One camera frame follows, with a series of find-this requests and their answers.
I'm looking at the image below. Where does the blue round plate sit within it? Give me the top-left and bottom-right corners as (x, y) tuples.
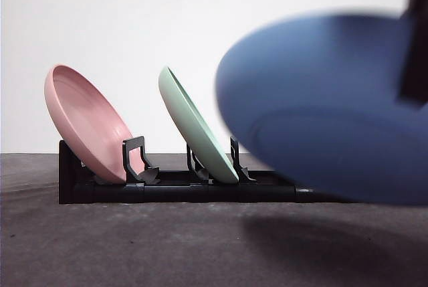
(213, 7), (428, 206)

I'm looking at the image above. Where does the green round plate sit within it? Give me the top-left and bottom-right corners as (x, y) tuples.
(158, 65), (240, 183)

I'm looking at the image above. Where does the pink round plate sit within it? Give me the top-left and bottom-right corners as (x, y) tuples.
(43, 64), (148, 184)

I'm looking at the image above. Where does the black plastic dish rack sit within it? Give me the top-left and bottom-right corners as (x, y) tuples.
(58, 135), (335, 205)

